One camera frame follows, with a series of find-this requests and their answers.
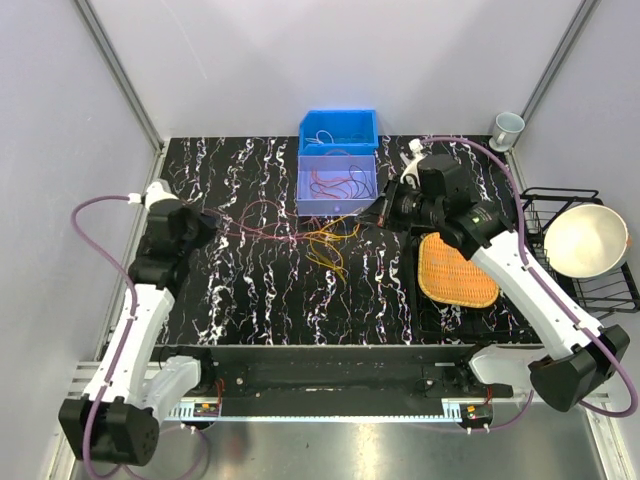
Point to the blue plastic bin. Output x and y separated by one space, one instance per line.
354 131

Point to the large white bowl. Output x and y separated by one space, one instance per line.
587 241

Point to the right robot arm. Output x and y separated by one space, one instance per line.
578 354

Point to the black plastic tray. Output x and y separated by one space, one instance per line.
440 323

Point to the woven orange bamboo mat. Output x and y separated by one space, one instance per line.
445 276

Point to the white ceramic mug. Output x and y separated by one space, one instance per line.
506 130

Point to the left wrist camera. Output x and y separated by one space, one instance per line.
158 190

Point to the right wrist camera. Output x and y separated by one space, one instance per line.
410 175

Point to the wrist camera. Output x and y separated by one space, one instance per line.
158 190
410 175

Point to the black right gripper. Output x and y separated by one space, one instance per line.
381 207

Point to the black wire dish rack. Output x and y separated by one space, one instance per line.
614 292

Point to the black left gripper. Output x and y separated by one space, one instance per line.
208 223

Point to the lavender plastic tray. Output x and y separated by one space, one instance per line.
335 185

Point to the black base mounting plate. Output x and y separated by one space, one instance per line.
336 383

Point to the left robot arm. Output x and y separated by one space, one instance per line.
117 418

